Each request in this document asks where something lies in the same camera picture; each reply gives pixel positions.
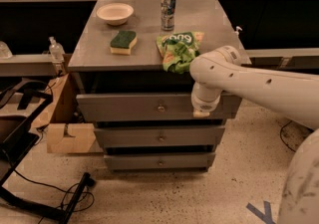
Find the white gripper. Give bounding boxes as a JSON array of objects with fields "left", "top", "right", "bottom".
[{"left": 191, "top": 83, "right": 221, "bottom": 117}]

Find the grey top drawer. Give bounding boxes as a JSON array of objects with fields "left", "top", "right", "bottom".
[{"left": 76, "top": 92, "right": 243, "bottom": 122}]

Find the grey drawer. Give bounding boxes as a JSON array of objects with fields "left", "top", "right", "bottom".
[
  {"left": 95, "top": 125, "right": 225, "bottom": 147},
  {"left": 104, "top": 152, "right": 215, "bottom": 171},
  {"left": 76, "top": 92, "right": 243, "bottom": 122}
]

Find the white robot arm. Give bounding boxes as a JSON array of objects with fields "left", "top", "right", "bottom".
[{"left": 189, "top": 46, "right": 319, "bottom": 224}]

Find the grey middle drawer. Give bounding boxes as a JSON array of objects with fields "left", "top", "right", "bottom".
[{"left": 95, "top": 125, "right": 225, "bottom": 147}]

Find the grey bottom drawer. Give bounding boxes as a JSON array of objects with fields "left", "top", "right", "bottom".
[{"left": 104, "top": 152, "right": 215, "bottom": 171}]

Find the grey drawer cabinet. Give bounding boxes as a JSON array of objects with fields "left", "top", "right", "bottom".
[{"left": 69, "top": 0, "right": 241, "bottom": 156}]

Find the green chip bag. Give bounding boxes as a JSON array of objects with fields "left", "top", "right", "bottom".
[{"left": 156, "top": 32, "right": 204, "bottom": 74}]

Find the small white pump bottle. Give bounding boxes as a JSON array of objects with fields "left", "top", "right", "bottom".
[{"left": 235, "top": 26, "right": 242, "bottom": 37}]

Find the green yellow sponge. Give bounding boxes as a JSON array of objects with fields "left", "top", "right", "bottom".
[{"left": 110, "top": 31, "right": 137, "bottom": 55}]

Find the energy drink can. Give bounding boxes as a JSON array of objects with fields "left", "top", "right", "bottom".
[{"left": 160, "top": 0, "right": 176, "bottom": 31}]

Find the white bowl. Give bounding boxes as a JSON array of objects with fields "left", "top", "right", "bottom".
[{"left": 97, "top": 3, "right": 134, "bottom": 26}]

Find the cardboard box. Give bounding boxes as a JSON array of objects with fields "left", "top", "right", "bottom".
[{"left": 32, "top": 72, "right": 102, "bottom": 154}]

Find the clear plastic bottle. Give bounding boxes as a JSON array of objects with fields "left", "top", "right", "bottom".
[{"left": 49, "top": 37, "right": 65, "bottom": 62}]

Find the black metal stand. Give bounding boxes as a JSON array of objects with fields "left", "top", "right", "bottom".
[{"left": 0, "top": 79, "right": 95, "bottom": 224}]

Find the black floor cable right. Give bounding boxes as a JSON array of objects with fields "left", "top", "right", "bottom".
[{"left": 279, "top": 120, "right": 298, "bottom": 153}]

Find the black floor cable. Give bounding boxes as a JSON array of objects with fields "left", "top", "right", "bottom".
[
  {"left": 279, "top": 120, "right": 298, "bottom": 153},
  {"left": 13, "top": 167, "right": 96, "bottom": 224}
]

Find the black floor cable left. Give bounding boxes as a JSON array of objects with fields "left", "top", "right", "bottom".
[{"left": 13, "top": 167, "right": 96, "bottom": 224}]

